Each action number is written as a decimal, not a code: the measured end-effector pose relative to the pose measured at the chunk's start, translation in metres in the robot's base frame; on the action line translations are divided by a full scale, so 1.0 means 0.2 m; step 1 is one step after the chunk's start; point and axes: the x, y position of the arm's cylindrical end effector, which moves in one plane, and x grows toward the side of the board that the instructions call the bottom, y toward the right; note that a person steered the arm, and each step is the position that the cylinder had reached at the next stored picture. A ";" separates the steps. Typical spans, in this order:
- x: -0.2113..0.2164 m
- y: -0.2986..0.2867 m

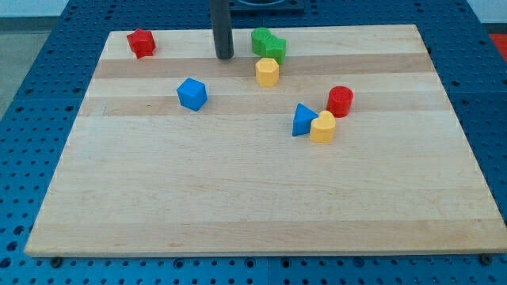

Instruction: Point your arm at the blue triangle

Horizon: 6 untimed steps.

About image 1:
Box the blue triangle block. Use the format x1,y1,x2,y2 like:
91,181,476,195
292,103,318,137

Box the yellow heart block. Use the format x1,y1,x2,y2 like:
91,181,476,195
309,110,336,143

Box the yellow hexagon block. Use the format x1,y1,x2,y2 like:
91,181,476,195
255,58,280,87

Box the blue cube block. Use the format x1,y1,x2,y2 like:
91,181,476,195
177,78,208,112

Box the red cylinder block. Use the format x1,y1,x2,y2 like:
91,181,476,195
326,86,353,118

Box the green star block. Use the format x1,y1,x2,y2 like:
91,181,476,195
265,36,287,65

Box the wooden board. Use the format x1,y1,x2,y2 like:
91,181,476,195
25,25,506,257

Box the green round block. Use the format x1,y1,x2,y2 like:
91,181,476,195
250,27,272,56

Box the red star block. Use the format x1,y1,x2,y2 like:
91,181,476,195
127,28,156,59

